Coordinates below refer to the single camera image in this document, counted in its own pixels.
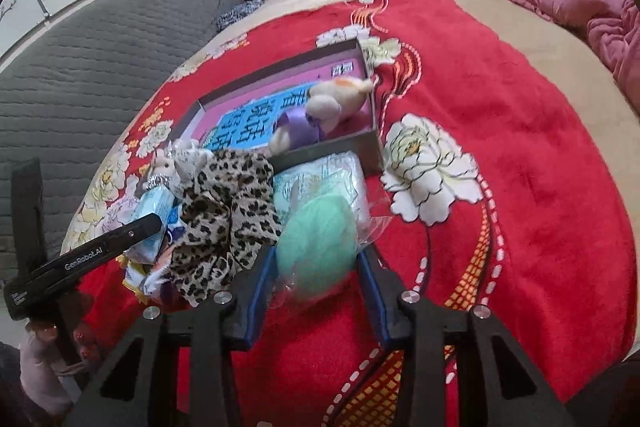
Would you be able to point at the red floral blanket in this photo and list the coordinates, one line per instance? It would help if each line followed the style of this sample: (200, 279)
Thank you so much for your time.
(500, 107)

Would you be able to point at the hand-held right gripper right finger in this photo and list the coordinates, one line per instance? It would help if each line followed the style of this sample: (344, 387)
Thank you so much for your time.
(372, 294)

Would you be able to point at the pink bunny plush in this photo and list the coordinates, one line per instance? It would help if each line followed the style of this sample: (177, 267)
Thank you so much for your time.
(165, 164)

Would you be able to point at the person's left hand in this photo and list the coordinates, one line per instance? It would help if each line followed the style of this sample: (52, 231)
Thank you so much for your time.
(84, 338)

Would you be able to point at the blue patterned cloth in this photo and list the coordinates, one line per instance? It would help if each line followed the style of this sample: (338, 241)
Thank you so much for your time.
(240, 12)

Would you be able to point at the green ball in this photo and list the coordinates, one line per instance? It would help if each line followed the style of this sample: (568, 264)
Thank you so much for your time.
(315, 242)

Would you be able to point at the green white tissue pack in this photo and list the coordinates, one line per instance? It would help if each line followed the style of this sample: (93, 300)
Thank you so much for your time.
(340, 177)

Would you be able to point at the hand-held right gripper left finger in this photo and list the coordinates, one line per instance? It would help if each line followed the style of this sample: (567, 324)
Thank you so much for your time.
(257, 297)

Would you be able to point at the cartoon face mask packet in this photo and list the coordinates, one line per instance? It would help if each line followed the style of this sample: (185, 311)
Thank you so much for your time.
(175, 223)

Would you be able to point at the grey quilted headboard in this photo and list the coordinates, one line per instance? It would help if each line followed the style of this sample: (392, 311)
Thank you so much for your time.
(100, 72)

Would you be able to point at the yellow packet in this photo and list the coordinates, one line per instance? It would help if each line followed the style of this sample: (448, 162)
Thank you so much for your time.
(134, 279)

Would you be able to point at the leopard print scrunchie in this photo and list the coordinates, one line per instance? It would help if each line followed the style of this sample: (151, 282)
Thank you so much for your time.
(225, 217)

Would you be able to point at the light blue tissue pack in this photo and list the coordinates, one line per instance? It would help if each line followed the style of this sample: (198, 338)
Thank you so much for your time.
(150, 212)

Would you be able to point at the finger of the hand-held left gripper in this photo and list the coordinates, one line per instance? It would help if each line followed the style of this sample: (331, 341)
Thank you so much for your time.
(135, 232)

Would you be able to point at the beige plush toy purple dress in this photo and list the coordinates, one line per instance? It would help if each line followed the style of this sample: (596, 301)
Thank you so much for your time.
(325, 107)

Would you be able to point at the grey cardboard box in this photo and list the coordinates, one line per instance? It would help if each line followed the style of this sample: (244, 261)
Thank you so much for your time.
(370, 152)

